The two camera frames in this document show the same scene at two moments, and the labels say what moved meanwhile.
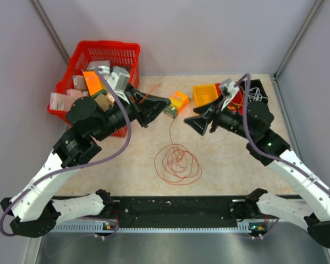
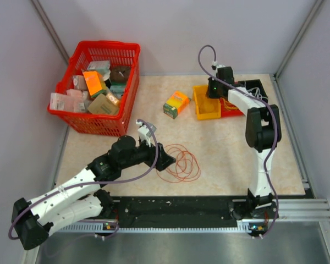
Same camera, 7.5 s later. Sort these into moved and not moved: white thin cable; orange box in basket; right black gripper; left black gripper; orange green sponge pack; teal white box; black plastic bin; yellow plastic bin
Moved: left black gripper; right black gripper
Not moved: yellow plastic bin; orange green sponge pack; orange box in basket; black plastic bin; teal white box; white thin cable
